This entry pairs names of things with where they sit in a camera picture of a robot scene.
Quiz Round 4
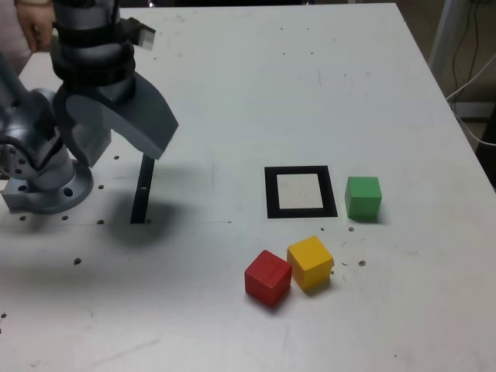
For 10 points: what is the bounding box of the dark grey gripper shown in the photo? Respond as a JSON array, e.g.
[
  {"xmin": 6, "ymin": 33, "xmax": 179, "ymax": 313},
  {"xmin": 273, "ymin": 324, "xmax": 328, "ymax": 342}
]
[{"xmin": 53, "ymin": 72, "xmax": 180, "ymax": 168}]

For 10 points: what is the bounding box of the red cube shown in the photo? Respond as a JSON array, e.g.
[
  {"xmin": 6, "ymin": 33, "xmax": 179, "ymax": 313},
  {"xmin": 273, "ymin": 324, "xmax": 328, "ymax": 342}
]
[{"xmin": 243, "ymin": 250, "xmax": 293, "ymax": 308}]

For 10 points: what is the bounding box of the yellow cube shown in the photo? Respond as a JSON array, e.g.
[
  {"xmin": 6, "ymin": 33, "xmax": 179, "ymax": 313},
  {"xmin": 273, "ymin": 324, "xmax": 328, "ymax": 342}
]
[{"xmin": 286, "ymin": 235, "xmax": 335, "ymax": 292}]

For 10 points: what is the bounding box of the green cube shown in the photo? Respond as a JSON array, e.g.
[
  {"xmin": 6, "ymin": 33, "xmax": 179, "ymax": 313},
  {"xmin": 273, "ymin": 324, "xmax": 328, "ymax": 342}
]
[{"xmin": 344, "ymin": 176, "xmax": 383, "ymax": 222}]

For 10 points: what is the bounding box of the black tape square outline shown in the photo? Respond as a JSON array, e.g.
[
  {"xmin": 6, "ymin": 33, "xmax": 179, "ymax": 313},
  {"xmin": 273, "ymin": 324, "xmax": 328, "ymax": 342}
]
[{"xmin": 264, "ymin": 165, "xmax": 338, "ymax": 220}]

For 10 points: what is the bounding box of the person's hand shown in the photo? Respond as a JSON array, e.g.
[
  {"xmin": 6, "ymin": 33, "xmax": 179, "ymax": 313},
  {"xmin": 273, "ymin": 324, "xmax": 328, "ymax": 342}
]
[{"xmin": 15, "ymin": 0, "xmax": 57, "ymax": 53}]

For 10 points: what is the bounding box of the black tape strip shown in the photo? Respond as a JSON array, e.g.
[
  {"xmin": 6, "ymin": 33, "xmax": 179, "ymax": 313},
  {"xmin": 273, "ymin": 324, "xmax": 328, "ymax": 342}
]
[{"xmin": 130, "ymin": 153, "xmax": 156, "ymax": 225}]

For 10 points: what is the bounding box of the dark grey box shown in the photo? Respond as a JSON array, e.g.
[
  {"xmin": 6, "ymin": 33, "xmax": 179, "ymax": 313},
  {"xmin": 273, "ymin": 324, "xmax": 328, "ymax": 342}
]
[{"xmin": 451, "ymin": 101, "xmax": 496, "ymax": 119}]

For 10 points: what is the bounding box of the white metal post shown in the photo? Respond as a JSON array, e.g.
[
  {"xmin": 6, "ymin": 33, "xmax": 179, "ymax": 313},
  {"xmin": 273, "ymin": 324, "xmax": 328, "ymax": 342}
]
[{"xmin": 428, "ymin": 0, "xmax": 472, "ymax": 78}]

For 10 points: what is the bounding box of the thin black cable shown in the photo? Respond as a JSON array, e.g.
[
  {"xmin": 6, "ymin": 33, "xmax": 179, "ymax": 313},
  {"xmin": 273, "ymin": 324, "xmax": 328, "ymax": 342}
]
[
  {"xmin": 468, "ymin": 0, "xmax": 484, "ymax": 84},
  {"xmin": 451, "ymin": 0, "xmax": 472, "ymax": 92}
]

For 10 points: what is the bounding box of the white cable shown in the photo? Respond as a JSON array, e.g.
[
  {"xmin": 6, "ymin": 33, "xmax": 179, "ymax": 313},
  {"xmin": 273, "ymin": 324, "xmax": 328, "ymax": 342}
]
[{"xmin": 445, "ymin": 52, "xmax": 496, "ymax": 147}]

